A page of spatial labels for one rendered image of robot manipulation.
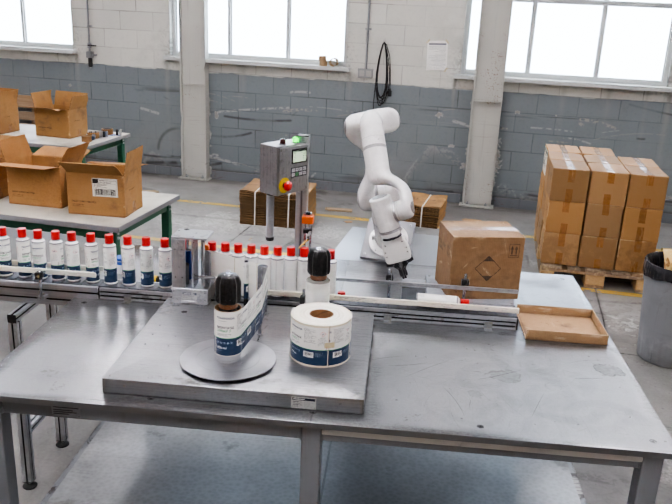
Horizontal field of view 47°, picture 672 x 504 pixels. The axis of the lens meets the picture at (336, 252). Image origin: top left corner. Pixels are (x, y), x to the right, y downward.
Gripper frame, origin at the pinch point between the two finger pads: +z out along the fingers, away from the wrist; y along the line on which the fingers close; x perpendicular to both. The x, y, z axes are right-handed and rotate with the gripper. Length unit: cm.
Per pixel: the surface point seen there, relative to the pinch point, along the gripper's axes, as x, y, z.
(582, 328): -1, -60, 42
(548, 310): -13, -50, 36
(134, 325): 27, 98, -17
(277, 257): 1.7, 44.6, -20.4
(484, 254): -20.2, -31.7, 8.6
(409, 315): 5.0, 2.3, 15.7
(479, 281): -20.1, -26.7, 19.3
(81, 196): -129, 174, -52
